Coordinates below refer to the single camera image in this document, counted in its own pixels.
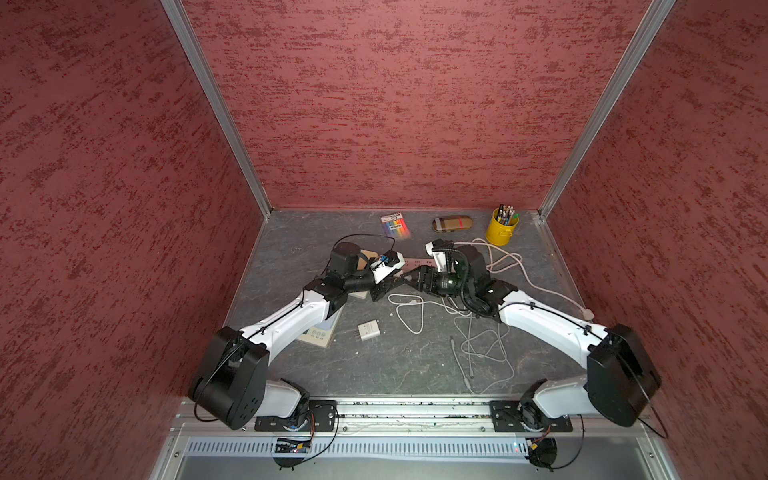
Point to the small white charger block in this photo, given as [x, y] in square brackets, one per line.
[369, 330]

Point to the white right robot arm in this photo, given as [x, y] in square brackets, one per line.
[618, 378]

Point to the white electronic scale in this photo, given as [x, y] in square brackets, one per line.
[322, 334]

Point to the aluminium corner post right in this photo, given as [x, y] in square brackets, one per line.
[646, 31]

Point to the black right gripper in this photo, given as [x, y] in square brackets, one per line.
[424, 273]

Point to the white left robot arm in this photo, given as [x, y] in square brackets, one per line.
[231, 383]

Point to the rainbow highlighter pack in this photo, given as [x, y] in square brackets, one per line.
[395, 226]

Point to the aluminium corner post left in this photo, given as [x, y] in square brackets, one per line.
[193, 50]

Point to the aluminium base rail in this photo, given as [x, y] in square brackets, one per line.
[440, 429]

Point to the pink power strip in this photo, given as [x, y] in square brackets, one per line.
[414, 263]

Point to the aluminium corner post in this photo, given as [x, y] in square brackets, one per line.
[193, 50]
[646, 31]

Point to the plaid brown glasses case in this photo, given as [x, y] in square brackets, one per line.
[447, 224]

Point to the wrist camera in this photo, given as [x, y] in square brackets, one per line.
[435, 250]
[387, 265]

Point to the yellow metal pencil bucket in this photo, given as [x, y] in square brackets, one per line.
[500, 235]

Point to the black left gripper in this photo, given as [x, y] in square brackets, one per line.
[381, 289]

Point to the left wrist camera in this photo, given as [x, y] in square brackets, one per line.
[387, 265]

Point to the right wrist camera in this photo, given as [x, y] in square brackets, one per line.
[435, 250]

